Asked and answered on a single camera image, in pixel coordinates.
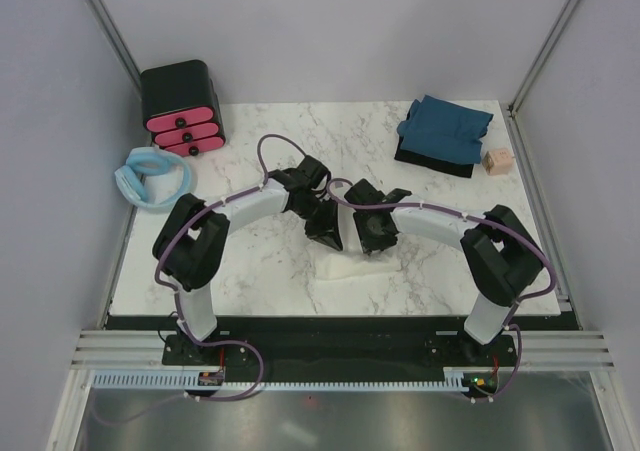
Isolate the purple cable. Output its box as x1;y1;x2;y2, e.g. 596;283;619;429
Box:
327;178;559;405
89;134;309;425

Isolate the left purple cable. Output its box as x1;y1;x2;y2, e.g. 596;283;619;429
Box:
89;134;309;425

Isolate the black pink drawer box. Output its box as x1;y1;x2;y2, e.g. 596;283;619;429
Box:
140;59;226;157

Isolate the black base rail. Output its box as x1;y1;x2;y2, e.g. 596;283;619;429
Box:
104;314;581;402

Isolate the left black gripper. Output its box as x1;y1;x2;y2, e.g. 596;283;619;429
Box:
292;196;342;252

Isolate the white t shirt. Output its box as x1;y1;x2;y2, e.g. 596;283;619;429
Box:
307;206;401;281

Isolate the small pink cube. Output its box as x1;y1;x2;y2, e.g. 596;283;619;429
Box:
482;148;514;176

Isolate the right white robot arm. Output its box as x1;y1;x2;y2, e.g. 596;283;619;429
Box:
344;179;544;365

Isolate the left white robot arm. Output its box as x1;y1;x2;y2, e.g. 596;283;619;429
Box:
152;156;344;364

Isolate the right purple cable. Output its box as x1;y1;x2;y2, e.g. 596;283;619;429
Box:
327;178;559;405

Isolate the folded teal t shirt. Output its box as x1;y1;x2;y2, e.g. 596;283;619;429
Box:
397;95;494;165

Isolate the white slotted cable duct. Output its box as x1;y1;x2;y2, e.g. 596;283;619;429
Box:
91;364;468;392

